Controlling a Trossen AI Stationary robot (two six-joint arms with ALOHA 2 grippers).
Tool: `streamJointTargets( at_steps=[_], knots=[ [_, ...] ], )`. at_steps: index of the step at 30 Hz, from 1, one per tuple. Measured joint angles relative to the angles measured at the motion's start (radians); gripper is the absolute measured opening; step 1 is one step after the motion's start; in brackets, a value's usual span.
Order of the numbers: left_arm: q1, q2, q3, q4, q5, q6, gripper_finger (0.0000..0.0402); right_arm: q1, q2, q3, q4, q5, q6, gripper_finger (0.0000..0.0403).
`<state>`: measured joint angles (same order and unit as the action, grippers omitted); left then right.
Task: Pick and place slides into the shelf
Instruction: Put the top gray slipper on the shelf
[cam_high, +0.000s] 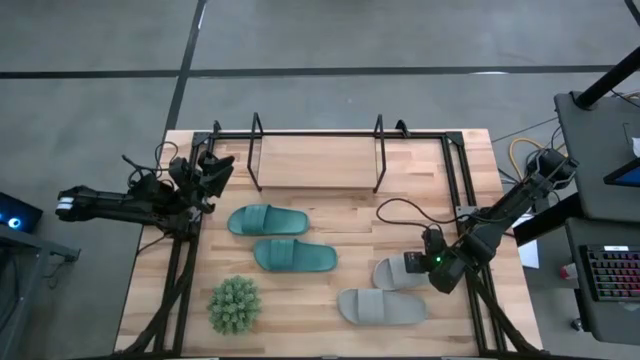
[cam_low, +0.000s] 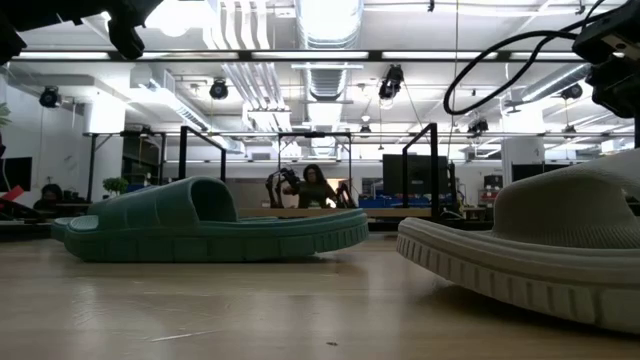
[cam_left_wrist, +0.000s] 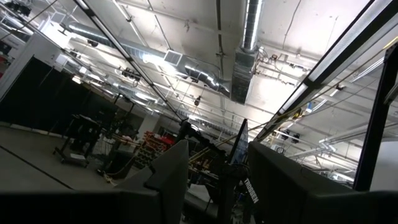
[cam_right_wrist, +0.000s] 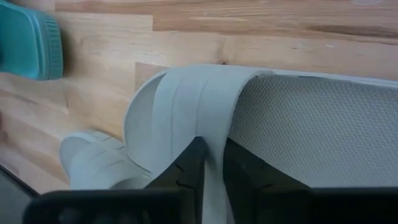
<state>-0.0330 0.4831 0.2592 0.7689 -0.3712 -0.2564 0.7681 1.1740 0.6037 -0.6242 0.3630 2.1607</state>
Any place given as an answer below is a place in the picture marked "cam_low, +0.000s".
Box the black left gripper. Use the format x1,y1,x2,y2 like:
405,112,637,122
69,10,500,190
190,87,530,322
29,0,164,61

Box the off-white rubber slide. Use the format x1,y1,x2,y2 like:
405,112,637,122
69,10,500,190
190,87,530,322
396,148,640,335

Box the green rubber slide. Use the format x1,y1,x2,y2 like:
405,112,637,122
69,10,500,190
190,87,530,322
63,175,370,264
49,215,76,245

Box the black metal wooden shoe shelf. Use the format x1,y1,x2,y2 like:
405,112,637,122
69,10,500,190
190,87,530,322
178,122,441,232

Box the black partition panels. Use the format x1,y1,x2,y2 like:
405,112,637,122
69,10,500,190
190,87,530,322
511,162,571,184

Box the small background potted plant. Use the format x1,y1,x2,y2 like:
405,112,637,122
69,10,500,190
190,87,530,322
102,177,130,197

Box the person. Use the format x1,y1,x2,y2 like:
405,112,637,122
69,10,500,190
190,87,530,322
33,183,65,211
282,163,342,210

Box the black background monitor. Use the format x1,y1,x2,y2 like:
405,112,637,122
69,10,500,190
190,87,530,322
382,153,450,197

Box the blue storage bins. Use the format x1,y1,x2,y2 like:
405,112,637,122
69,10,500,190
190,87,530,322
358,194,432,209

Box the black wall screen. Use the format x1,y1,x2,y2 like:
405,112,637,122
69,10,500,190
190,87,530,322
0,156,33,193

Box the red lever handle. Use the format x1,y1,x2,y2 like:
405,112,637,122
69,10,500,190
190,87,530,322
0,185,25,211

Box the silver ventilation duct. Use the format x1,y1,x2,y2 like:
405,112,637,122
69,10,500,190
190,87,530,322
294,0,365,104

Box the black background rig frame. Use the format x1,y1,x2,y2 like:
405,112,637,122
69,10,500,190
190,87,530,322
277,131,353,209

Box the black overhead frame beam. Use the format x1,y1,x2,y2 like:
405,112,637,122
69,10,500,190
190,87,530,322
9,49,586,63

